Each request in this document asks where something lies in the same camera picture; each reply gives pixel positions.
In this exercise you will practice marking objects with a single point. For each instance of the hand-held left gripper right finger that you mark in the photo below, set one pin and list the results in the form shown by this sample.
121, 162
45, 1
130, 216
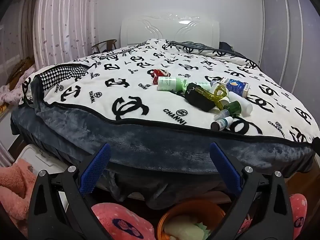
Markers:
225, 170

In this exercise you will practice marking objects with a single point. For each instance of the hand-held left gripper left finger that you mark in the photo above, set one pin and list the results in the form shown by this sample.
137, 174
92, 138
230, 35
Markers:
96, 170

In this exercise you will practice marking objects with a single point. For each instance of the black pouch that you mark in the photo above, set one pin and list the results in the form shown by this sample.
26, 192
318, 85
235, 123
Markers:
197, 100

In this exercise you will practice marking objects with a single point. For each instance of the green white bottle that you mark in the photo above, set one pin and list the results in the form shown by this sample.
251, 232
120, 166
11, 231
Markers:
167, 83

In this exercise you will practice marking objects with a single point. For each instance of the small dark-capped bottle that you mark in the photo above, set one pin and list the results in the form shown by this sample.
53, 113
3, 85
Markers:
221, 123

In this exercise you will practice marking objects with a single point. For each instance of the white plastic storage box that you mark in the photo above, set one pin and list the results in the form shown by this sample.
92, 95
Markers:
40, 157

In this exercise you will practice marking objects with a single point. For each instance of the green glass bottle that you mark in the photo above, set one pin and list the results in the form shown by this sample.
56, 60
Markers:
233, 107

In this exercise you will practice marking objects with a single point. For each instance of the crumpled green paper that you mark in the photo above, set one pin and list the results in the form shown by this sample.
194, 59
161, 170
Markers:
201, 231

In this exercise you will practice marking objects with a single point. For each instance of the white plastic bottle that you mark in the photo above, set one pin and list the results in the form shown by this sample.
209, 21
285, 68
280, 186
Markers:
243, 106

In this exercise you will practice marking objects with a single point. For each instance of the yellow green hair claw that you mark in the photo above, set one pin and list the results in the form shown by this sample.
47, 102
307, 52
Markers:
217, 100

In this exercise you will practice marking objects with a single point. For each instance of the crumpled white paper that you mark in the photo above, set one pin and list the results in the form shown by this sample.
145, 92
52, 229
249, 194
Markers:
180, 228

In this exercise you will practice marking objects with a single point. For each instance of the white round jar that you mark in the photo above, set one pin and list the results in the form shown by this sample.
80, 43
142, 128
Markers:
215, 88

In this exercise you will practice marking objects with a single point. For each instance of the pink fluffy cloth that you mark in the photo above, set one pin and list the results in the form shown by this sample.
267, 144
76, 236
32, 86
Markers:
15, 187

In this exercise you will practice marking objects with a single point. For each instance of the blue white carton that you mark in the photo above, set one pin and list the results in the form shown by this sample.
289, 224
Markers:
235, 86

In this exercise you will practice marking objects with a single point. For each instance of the pale green tube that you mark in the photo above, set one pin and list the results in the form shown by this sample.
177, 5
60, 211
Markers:
201, 85

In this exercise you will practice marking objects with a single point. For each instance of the white printed blanket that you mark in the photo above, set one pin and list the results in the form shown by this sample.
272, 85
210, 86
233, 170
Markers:
125, 80

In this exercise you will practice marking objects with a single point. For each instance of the pink floral cloth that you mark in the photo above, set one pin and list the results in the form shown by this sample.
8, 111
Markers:
12, 93

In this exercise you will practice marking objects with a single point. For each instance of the grey printed pillow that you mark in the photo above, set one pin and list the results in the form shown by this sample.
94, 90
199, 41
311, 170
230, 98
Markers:
200, 47

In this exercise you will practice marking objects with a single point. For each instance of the brown patterned object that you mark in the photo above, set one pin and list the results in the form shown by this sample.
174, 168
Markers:
18, 70

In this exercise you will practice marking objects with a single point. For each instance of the wooden chair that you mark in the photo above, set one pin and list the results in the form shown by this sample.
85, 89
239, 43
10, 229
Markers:
110, 42

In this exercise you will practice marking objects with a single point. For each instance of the grey wardrobe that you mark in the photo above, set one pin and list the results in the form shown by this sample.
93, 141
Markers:
287, 30

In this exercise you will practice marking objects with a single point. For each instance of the white bed headboard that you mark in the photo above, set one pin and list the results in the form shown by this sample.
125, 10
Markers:
160, 30

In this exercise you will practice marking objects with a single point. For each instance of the pink patterned curtain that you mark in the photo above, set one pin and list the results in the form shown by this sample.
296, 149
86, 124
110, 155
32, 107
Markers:
65, 17

